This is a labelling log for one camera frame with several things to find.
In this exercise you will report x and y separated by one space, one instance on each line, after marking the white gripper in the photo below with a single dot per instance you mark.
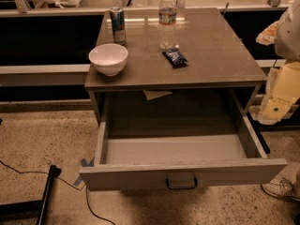
289 37

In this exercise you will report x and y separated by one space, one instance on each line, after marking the blue rxbar blueberry wrapper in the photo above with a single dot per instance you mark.
175 57

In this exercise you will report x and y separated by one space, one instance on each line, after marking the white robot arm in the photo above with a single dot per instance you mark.
285 35

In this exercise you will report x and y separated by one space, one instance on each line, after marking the grey cabinet with table top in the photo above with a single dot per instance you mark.
208 78

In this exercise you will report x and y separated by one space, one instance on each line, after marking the open grey top drawer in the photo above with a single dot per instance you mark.
202 134

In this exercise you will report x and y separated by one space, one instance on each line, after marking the paper label under table top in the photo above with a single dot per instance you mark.
156 94

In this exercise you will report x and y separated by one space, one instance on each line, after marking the white sneaker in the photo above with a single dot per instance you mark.
279 188

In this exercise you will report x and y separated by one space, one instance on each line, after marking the clear plastic water bottle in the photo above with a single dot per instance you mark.
166 23

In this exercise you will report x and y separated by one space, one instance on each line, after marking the white ceramic bowl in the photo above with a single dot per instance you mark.
109 59

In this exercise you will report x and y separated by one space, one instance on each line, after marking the silver blue energy drink can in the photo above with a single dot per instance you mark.
118 25

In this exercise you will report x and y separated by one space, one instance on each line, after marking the blue tape cross marker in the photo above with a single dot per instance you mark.
85 164

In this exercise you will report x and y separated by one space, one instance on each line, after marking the black metal stand base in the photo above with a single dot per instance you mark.
32 209

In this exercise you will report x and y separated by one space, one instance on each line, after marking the black drawer handle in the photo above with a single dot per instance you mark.
182 186

